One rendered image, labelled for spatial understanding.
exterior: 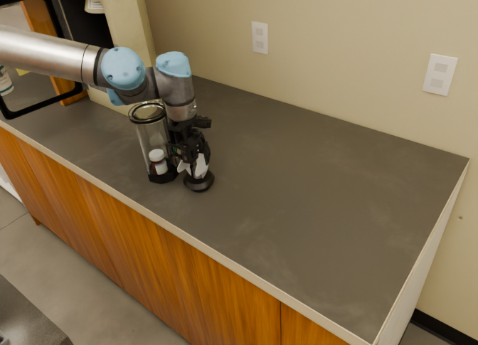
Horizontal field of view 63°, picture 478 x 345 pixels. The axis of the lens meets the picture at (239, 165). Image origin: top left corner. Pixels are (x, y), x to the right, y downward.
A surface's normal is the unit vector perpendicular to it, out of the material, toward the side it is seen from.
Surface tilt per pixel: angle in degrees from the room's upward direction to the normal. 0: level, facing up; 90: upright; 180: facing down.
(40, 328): 0
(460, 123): 90
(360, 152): 0
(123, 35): 90
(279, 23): 90
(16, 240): 0
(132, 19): 90
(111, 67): 52
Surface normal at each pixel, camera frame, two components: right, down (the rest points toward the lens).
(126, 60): 0.15, -0.02
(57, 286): -0.07, -0.78
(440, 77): -0.62, 0.52
